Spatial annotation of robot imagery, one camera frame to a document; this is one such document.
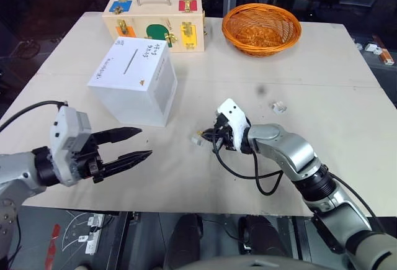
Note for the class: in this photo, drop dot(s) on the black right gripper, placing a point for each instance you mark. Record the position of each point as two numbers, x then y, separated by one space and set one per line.
224 132

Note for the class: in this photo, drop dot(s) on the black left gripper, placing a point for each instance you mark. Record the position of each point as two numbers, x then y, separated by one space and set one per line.
90 158

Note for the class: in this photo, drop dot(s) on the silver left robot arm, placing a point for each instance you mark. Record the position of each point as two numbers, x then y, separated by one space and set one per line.
15 170

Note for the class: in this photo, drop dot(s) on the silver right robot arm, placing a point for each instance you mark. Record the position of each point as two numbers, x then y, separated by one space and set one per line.
294 152

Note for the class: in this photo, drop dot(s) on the white box with slot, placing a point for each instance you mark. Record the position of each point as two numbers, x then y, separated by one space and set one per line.
130 77

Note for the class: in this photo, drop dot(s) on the wooden latch puzzle box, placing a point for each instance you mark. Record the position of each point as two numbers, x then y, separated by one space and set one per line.
155 18

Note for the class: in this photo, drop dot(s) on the small white box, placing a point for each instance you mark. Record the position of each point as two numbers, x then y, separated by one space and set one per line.
373 48

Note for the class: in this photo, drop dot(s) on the orange and white box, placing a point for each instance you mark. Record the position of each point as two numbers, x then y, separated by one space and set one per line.
386 54

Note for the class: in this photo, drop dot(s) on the small white plastic piece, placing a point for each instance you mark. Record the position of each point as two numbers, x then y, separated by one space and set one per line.
278 107

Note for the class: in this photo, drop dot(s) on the white power strip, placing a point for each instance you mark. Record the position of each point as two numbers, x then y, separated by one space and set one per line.
93 236

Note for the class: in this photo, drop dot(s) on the dark rounded shape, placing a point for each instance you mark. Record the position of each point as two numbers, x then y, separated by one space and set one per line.
186 239
260 236

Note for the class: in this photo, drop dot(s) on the orange wicker basket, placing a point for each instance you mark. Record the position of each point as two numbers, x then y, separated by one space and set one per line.
262 31

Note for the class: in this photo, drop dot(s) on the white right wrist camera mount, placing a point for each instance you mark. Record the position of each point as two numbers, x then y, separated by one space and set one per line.
233 118

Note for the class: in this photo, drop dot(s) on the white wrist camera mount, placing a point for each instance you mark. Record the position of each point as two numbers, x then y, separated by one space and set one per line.
233 118
62 133

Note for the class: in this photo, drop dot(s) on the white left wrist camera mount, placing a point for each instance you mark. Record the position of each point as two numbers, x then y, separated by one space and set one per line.
62 133

